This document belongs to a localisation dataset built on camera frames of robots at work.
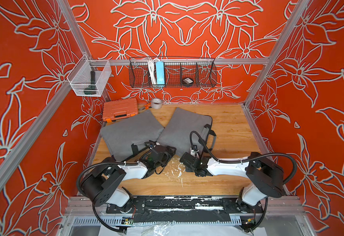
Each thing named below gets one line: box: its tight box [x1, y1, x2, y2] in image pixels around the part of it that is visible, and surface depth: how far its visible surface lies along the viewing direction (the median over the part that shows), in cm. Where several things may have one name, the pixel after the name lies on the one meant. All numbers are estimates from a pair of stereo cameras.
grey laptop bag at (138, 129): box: [100, 110, 165, 162], surface depth 96 cm
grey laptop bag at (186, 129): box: [156, 107, 217, 154], surface depth 99 cm
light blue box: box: [155, 60, 166, 85], surface depth 92 cm
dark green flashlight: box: [83, 70, 97, 95], surface depth 81 cm
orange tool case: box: [102, 97, 139, 123], surface depth 112 cm
